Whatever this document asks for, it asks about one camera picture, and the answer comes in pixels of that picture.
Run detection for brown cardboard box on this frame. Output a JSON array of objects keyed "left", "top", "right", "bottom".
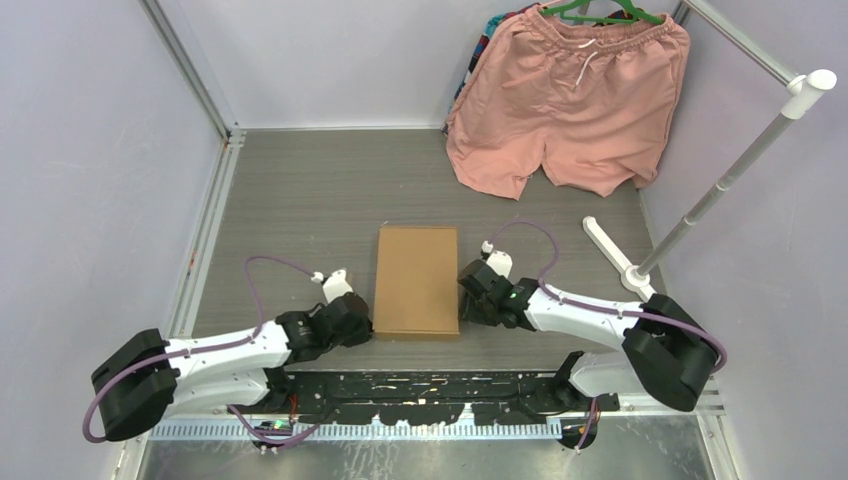
[{"left": 373, "top": 225, "right": 460, "bottom": 341}]

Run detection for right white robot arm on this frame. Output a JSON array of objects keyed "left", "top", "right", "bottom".
[{"left": 457, "top": 259, "right": 722, "bottom": 412}]

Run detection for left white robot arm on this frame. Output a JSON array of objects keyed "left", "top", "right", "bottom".
[{"left": 83, "top": 292, "right": 372, "bottom": 443}]

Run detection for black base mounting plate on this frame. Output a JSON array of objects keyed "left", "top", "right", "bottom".
[{"left": 237, "top": 371, "right": 620, "bottom": 426}]

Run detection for pink shorts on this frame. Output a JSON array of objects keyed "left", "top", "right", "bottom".
[{"left": 446, "top": 6, "right": 690, "bottom": 200}]

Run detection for colourful patterned garment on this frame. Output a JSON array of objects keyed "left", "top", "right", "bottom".
[{"left": 442, "top": 3, "right": 553, "bottom": 151}]

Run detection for green clothes hanger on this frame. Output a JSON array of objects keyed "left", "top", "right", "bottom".
[{"left": 540, "top": 0, "right": 664, "bottom": 25}]

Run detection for white clothes rack stand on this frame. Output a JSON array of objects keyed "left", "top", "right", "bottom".
[{"left": 582, "top": 68, "right": 838, "bottom": 303}]

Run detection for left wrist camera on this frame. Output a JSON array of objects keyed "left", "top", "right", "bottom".
[{"left": 311, "top": 268, "right": 354, "bottom": 303}]

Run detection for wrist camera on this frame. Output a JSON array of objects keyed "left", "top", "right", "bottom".
[
  {"left": 481, "top": 240, "right": 513, "bottom": 278},
  {"left": 311, "top": 268, "right": 354, "bottom": 303}
]

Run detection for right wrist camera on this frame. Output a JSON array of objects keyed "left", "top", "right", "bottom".
[{"left": 481, "top": 240, "right": 513, "bottom": 278}]

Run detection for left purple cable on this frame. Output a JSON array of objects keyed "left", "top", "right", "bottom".
[{"left": 82, "top": 255, "right": 326, "bottom": 453}]

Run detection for purple cable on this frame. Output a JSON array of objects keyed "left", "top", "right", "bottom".
[
  {"left": 82, "top": 255, "right": 326, "bottom": 453},
  {"left": 482, "top": 220, "right": 729, "bottom": 452}
]

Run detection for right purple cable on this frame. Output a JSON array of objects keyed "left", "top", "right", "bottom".
[{"left": 482, "top": 220, "right": 729, "bottom": 452}]

